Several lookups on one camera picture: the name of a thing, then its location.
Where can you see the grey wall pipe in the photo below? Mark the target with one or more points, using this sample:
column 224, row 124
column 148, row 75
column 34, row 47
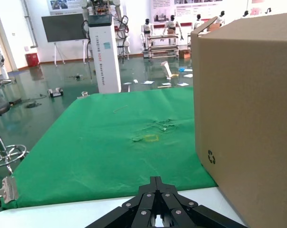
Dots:
column 29, row 19

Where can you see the pale floor stick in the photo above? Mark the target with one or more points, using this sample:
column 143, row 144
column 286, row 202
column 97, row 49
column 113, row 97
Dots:
column 164, row 86

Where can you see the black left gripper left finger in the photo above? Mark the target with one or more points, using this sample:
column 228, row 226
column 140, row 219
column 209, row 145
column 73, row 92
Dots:
column 143, row 209

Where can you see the red white wall poster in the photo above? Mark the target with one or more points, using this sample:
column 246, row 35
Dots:
column 62, row 4

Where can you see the tilted white carton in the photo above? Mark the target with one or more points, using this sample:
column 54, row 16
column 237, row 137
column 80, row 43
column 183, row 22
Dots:
column 166, row 70

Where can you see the black round stool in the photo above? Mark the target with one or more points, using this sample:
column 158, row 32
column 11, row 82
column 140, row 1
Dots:
column 121, row 48

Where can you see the white paper sheet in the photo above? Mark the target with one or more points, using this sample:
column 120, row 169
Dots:
column 147, row 82
column 188, row 75
column 182, row 84
column 166, row 84

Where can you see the white robot on pedestal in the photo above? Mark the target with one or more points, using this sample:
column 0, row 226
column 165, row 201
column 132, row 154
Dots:
column 99, row 9

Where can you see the small floor cardboard box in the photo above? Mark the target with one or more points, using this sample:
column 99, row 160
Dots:
column 184, row 54

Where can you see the white black humanoid robot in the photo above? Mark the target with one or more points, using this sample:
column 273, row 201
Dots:
column 198, row 23
column 220, row 19
column 170, row 25
column 147, row 27
column 245, row 13

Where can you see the metal workbench rack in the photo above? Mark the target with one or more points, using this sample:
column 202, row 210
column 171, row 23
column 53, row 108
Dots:
column 162, row 48

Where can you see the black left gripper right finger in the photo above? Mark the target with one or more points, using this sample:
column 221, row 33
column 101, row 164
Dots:
column 176, row 209

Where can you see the beige door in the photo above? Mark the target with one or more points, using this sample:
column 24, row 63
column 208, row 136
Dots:
column 1, row 47

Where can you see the blue floor item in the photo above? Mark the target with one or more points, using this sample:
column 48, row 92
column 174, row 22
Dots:
column 181, row 69

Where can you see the dark display screen on stand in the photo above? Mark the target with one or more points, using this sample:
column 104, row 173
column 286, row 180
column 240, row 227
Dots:
column 62, row 27

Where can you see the large brown cardboard box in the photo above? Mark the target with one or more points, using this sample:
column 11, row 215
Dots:
column 248, row 95

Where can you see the black white floor device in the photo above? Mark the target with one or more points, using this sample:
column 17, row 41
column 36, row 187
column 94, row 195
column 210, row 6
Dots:
column 55, row 92

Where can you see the white Tianqing robot pedestal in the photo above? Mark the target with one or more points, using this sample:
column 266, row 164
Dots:
column 105, row 59

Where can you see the wide wall info board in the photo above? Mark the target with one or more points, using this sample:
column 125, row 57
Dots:
column 188, row 6

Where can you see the large metal table clamp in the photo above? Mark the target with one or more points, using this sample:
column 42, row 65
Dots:
column 10, row 190

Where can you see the cardboard box on rack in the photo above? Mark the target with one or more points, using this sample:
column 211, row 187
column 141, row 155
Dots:
column 214, row 27
column 171, row 31

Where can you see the green table cloth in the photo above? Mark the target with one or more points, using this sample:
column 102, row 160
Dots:
column 86, row 154

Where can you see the red bin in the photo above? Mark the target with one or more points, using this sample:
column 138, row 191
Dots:
column 31, row 60

